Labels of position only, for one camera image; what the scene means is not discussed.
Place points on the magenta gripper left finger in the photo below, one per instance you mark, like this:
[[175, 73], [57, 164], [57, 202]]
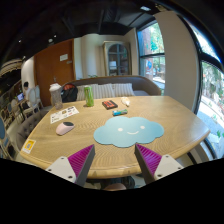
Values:
[[74, 168]]

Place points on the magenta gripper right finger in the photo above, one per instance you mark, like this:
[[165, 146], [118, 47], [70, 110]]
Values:
[[153, 165]]

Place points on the blue cloud mouse pad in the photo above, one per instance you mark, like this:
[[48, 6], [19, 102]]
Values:
[[124, 132]]

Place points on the printed paper leaflet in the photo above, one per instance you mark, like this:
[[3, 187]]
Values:
[[65, 113]]

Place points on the yellow sticker card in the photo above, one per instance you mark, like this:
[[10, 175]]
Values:
[[28, 146]]

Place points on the teal wrapped snack bar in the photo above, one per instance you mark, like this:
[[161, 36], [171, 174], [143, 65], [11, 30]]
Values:
[[119, 112]]

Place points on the black and red box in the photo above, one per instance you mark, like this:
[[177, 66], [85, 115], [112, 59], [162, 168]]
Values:
[[109, 104]]

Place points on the green tumbler bottle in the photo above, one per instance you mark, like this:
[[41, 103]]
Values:
[[89, 96]]

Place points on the white crumpled wrapper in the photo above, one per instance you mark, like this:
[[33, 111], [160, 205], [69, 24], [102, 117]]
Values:
[[125, 101]]

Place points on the grey tufted chair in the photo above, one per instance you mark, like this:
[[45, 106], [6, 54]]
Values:
[[30, 123]]

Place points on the black backpack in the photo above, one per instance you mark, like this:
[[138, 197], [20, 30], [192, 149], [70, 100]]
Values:
[[69, 93]]

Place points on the striped cushion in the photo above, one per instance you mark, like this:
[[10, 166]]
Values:
[[112, 90]]

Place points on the seated person in white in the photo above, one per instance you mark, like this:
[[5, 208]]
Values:
[[30, 96]]

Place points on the orange wooden door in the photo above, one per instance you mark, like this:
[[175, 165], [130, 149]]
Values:
[[54, 65]]

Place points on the arched glass cabinet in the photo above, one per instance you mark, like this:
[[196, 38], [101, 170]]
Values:
[[117, 58]]

